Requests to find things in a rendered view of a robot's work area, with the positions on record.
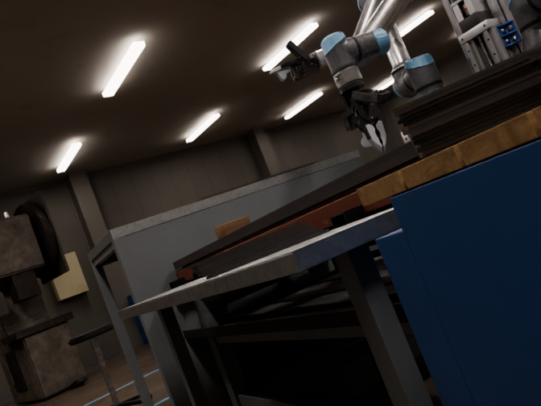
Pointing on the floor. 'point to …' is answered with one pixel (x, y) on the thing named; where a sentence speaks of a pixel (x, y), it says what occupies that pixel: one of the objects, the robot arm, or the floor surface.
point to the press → (34, 308)
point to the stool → (104, 363)
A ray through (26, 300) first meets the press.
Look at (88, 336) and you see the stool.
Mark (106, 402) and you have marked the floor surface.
